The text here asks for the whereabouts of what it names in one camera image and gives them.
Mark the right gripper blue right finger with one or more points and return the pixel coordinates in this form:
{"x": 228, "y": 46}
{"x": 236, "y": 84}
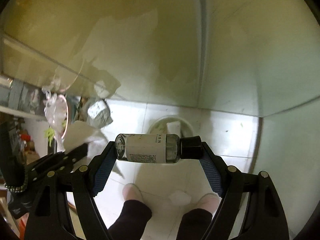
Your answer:
{"x": 264, "y": 216}

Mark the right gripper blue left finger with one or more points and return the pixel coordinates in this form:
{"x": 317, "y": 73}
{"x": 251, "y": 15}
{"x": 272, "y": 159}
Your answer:
{"x": 50, "y": 218}

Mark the dark glass labelled bottle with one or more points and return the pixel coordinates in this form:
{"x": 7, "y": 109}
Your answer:
{"x": 157, "y": 148}

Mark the pink trash bin with bag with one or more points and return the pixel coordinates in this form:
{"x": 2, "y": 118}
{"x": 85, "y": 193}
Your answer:
{"x": 56, "y": 113}

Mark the person's pink slipper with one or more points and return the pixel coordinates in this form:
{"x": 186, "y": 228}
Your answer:
{"x": 209, "y": 202}
{"x": 132, "y": 192}

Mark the grey bag on floor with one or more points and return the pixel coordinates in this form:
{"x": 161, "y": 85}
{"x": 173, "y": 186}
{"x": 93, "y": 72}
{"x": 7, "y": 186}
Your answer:
{"x": 97, "y": 113}

